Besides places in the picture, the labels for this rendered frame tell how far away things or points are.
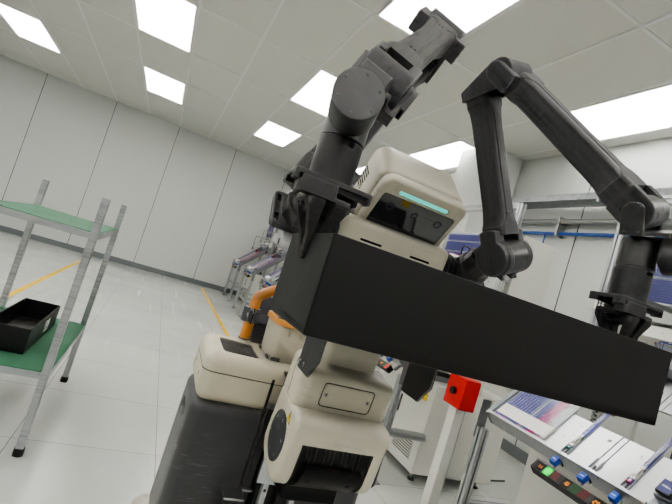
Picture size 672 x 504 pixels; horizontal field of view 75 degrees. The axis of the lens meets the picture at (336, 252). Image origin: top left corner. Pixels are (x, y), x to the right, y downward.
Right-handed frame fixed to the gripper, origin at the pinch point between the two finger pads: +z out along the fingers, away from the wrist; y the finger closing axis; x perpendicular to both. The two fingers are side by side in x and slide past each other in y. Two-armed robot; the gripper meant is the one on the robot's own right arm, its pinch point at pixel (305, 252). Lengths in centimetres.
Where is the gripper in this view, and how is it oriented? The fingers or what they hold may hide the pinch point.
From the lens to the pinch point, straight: 54.4
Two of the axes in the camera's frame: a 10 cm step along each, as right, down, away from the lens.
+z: -3.1, 9.5, -0.7
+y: 8.8, 3.1, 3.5
